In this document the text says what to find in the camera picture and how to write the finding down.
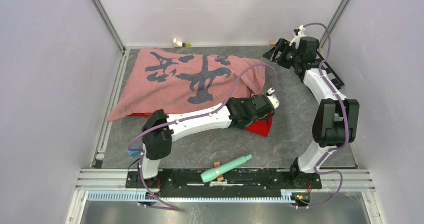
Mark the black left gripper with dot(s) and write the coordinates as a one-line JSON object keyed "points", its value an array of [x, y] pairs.
{"points": [[251, 98]]}

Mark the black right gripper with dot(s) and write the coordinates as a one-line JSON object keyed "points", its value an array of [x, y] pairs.
{"points": [[283, 46]]}

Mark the pink red patterned pillowcase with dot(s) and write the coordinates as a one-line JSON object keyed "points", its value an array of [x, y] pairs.
{"points": [[183, 83]]}

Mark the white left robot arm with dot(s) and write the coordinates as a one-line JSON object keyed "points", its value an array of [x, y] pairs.
{"points": [[162, 130]]}

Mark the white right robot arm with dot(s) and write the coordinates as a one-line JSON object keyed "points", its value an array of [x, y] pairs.
{"points": [[335, 123]]}

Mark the black white checkerboard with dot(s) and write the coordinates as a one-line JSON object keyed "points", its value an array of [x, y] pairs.
{"points": [[333, 76]]}

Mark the small wooden block left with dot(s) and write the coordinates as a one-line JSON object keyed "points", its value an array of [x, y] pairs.
{"points": [[216, 164]]}

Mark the teal toy microphone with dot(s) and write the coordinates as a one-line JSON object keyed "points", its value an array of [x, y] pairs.
{"points": [[213, 173]]}

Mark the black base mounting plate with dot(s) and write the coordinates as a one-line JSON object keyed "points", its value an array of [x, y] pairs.
{"points": [[257, 182]]}

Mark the small toy bottle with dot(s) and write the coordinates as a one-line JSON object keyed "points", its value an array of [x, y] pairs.
{"points": [[180, 44]]}

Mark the blue block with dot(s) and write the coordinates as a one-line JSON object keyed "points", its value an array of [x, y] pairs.
{"points": [[134, 151]]}

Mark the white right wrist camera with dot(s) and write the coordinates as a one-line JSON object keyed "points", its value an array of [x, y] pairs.
{"points": [[298, 34]]}

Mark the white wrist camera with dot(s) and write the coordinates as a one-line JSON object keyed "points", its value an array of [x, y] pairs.
{"points": [[270, 93], [298, 34]]}

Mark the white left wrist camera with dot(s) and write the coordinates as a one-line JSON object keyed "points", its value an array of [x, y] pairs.
{"points": [[270, 93]]}

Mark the light blue cable duct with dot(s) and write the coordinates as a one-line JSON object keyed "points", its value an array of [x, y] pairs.
{"points": [[142, 196]]}

